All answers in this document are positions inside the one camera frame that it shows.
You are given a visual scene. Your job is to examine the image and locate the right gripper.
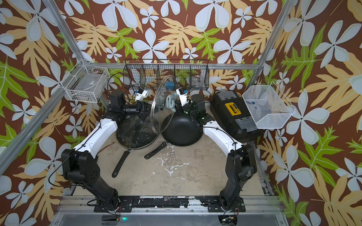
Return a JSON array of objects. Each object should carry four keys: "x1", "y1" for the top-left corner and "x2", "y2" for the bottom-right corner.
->
[{"x1": 171, "y1": 100, "x2": 199, "y2": 121}]

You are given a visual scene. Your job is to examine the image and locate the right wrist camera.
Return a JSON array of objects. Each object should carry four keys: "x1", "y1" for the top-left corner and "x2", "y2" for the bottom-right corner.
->
[{"x1": 176, "y1": 88, "x2": 189, "y2": 106}]

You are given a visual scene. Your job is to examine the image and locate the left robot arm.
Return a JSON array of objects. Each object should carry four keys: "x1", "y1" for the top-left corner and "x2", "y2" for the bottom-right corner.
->
[{"x1": 61, "y1": 90, "x2": 150, "y2": 213}]

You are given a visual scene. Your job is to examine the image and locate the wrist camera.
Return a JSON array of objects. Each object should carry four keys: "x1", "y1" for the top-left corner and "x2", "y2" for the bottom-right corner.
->
[
  {"x1": 135, "y1": 89, "x2": 148, "y2": 101},
  {"x1": 176, "y1": 88, "x2": 189, "y2": 106}
]

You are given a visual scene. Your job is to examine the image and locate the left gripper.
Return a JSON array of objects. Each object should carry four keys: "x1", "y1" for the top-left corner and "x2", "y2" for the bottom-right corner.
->
[{"x1": 121, "y1": 103, "x2": 157, "y2": 119}]

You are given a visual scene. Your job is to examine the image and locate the glass pot lid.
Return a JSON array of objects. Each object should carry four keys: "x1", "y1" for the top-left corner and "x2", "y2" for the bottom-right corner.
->
[
  {"x1": 150, "y1": 75, "x2": 176, "y2": 134},
  {"x1": 115, "y1": 112, "x2": 159, "y2": 150}
]

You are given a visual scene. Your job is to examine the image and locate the white wire basket right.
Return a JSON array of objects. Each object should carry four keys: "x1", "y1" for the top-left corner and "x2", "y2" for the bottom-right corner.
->
[{"x1": 242, "y1": 85, "x2": 296, "y2": 130}]

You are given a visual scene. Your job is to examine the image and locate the blue object in basket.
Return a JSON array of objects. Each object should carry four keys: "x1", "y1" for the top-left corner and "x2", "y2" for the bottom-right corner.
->
[{"x1": 165, "y1": 82, "x2": 175, "y2": 90}]

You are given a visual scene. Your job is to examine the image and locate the black wire basket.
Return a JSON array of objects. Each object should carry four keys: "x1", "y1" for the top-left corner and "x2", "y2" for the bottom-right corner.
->
[{"x1": 122, "y1": 59, "x2": 210, "y2": 91}]

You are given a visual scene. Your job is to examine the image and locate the black frying pan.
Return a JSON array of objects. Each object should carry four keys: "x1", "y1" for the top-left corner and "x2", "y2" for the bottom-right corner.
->
[
  {"x1": 144, "y1": 113, "x2": 203, "y2": 160},
  {"x1": 111, "y1": 112, "x2": 159, "y2": 179}
]

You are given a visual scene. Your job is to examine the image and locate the left black frying pan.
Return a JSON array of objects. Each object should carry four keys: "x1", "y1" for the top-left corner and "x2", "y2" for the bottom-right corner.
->
[{"x1": 111, "y1": 112, "x2": 159, "y2": 179}]

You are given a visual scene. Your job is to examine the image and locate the black toolbox yellow latch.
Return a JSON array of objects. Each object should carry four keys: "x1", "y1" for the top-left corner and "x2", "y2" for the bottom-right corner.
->
[{"x1": 210, "y1": 90, "x2": 262, "y2": 143}]

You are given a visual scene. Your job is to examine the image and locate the right black frying pan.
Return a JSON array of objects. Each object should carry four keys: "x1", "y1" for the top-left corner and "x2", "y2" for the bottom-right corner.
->
[{"x1": 144, "y1": 113, "x2": 203, "y2": 160}]

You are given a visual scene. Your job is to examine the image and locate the white wire basket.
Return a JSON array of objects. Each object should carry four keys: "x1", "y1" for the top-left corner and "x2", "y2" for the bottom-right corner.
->
[
  {"x1": 242, "y1": 85, "x2": 296, "y2": 130},
  {"x1": 61, "y1": 61, "x2": 110, "y2": 103}
]

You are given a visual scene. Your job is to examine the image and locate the white wire basket left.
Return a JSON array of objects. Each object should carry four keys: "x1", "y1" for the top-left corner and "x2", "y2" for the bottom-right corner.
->
[{"x1": 61, "y1": 61, "x2": 110, "y2": 103}]

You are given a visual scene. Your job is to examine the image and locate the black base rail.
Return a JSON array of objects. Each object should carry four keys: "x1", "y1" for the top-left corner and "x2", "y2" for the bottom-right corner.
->
[{"x1": 93, "y1": 195, "x2": 246, "y2": 213}]

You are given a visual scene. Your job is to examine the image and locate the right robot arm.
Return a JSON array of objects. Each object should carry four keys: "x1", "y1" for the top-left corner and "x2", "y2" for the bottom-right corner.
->
[{"x1": 169, "y1": 91, "x2": 259, "y2": 212}]

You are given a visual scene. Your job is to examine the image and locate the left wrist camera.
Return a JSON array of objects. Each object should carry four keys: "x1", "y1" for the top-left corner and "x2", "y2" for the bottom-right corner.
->
[{"x1": 135, "y1": 89, "x2": 148, "y2": 101}]

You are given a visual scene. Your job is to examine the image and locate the grey-green cloth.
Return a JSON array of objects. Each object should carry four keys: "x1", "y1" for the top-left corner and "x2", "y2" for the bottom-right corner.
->
[{"x1": 166, "y1": 92, "x2": 179, "y2": 113}]

